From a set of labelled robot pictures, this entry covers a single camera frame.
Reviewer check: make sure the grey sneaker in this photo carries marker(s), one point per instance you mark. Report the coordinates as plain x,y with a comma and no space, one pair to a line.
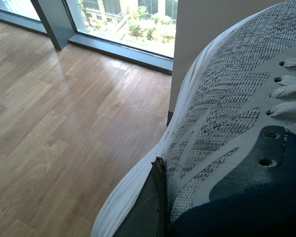
230,148

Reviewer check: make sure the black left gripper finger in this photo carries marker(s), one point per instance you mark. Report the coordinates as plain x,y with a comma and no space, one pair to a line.
147,218

